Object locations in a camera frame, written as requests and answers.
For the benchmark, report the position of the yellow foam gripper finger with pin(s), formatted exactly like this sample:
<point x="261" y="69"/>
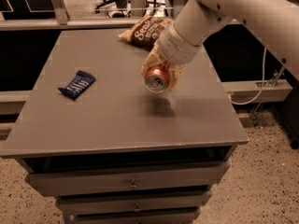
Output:
<point x="154" y="64"/>
<point x="175" y="71"/>

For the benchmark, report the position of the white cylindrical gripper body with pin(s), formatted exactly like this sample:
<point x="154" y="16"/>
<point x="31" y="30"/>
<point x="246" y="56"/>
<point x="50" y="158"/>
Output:
<point x="175" y="48"/>

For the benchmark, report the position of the red coke can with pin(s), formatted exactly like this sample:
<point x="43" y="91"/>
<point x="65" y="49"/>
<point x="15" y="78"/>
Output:
<point x="157" y="78"/>

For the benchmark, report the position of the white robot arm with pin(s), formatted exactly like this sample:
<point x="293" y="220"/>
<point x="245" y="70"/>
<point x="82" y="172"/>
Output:
<point x="275" y="23"/>

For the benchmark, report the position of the brown and yellow chip bag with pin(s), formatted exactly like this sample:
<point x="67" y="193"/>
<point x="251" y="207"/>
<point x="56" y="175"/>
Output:
<point x="145" y="32"/>

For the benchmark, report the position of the dark blue snack bar wrapper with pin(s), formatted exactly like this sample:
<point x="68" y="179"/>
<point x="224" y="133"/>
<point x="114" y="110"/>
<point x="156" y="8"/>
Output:
<point x="79" y="84"/>

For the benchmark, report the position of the grey metal railing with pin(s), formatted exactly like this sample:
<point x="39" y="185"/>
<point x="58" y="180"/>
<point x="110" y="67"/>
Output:
<point x="43" y="14"/>

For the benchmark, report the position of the grey drawer cabinet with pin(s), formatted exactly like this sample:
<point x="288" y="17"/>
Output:
<point x="117" y="122"/>

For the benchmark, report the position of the top grey drawer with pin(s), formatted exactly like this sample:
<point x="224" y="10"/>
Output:
<point x="128" y="179"/>

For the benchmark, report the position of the grey drawer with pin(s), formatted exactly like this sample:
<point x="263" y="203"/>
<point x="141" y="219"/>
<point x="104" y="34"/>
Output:
<point x="112" y="204"/>
<point x="142" y="217"/>
<point x="128" y="179"/>

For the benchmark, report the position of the middle grey drawer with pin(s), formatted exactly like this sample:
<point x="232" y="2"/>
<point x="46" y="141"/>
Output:
<point x="112" y="204"/>

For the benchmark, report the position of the bottom grey drawer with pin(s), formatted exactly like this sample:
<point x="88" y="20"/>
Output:
<point x="142" y="217"/>

